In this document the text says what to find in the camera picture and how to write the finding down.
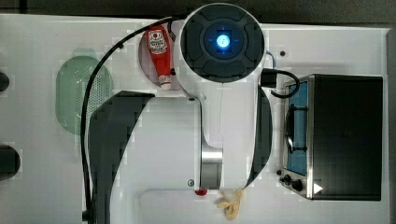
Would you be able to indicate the black steel toaster oven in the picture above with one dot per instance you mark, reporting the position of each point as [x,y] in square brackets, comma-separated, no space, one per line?
[333,138]

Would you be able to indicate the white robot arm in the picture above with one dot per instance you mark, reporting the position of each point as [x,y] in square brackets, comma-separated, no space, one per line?
[215,134]

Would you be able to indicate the grey round plate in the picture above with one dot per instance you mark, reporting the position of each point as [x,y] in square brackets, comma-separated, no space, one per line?
[148,67]

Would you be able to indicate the red toy strawberry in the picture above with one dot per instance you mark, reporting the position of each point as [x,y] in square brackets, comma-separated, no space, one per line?
[201,192]

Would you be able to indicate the red ketchup bottle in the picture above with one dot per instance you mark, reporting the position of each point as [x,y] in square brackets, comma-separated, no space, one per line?
[159,51]

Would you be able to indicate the peeled toy banana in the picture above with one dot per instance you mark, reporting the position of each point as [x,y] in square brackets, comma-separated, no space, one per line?
[230,202]

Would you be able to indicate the green plastic colander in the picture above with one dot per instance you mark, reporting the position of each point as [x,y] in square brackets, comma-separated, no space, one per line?
[71,83]

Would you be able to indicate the black round mount lower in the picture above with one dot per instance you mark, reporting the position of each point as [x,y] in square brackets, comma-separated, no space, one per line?
[10,162]

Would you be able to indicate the black round mount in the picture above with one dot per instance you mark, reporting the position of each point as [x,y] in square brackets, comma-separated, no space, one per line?
[4,81]
[10,162]

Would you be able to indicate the black round mount upper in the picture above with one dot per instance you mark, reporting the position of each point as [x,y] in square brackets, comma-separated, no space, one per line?
[4,81]

